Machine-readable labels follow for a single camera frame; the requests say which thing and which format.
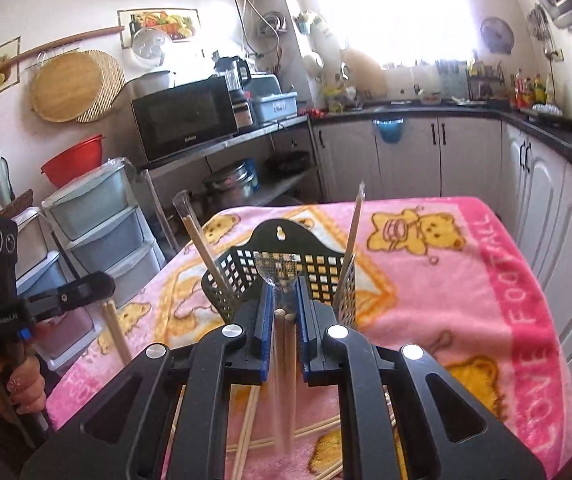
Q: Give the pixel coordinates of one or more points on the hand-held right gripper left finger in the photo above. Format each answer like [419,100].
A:
[265,332]

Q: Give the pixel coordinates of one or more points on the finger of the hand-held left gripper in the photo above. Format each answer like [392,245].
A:
[75,295]

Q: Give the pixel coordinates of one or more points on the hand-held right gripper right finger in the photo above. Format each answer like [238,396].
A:
[307,332]

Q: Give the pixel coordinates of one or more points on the plastic-wrapped wooden chopstick pair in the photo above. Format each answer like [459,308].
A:
[286,360]
[200,250]
[350,245]

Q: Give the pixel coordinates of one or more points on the black plastic utensil basket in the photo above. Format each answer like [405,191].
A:
[326,272]

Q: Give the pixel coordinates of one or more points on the person's left hand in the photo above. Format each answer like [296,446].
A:
[23,385]

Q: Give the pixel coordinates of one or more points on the pink plastic drawer unit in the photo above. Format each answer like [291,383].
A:
[65,332]

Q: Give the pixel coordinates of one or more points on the grey plastic drawer unit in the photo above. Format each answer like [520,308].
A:
[95,220]

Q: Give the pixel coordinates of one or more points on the pink bear print blanket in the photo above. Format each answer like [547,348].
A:
[431,280]

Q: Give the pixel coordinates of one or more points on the red plastic basin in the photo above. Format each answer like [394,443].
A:
[73,160]

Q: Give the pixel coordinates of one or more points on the large stainless steel pot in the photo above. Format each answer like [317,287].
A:
[231,182]

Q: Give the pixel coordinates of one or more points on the dark baking tray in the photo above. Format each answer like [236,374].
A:
[288,162]

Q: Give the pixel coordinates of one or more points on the stainless steel shelf table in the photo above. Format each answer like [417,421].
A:
[266,132]

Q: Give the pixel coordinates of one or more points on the black microwave oven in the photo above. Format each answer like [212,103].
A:
[180,117]

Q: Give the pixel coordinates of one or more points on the round bamboo tray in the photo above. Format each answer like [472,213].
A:
[65,87]

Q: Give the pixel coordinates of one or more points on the ribbed bamboo mat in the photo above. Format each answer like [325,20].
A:
[110,85]

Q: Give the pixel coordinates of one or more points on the blue hanging bin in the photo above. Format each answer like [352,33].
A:
[388,131]

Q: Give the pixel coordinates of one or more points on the grey plastic storage box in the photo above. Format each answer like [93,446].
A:
[276,105]

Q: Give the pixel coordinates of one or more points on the long wooden pole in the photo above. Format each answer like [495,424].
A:
[55,44]

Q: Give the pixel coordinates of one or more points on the black blender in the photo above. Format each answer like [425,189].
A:
[235,80]

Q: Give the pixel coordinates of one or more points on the white round food cover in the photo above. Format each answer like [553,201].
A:
[149,47]

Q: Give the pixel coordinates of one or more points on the white side base cabinets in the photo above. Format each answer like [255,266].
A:
[566,220]

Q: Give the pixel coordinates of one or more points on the black dish rack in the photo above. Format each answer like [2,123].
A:
[486,87]

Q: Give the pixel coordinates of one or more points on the black kitchen countertop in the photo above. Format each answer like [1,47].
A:
[546,127]

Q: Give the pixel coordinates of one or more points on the group of condiment bottles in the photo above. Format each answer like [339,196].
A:
[533,91]

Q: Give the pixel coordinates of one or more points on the bright window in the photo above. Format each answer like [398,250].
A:
[406,5]

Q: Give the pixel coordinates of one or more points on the white window-wall base cabinets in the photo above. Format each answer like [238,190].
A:
[456,160]

